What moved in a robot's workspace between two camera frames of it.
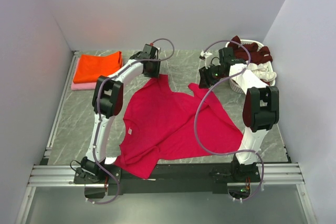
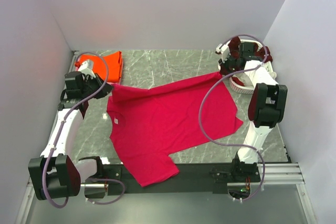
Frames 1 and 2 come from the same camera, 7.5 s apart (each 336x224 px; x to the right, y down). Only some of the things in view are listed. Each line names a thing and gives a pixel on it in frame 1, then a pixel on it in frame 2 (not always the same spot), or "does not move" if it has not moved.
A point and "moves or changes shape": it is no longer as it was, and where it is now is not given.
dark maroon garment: [259, 55] does not move
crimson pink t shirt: [158, 126] moves or changes shape
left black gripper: [156, 73] → [97, 80]
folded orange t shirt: [90, 68] does not move
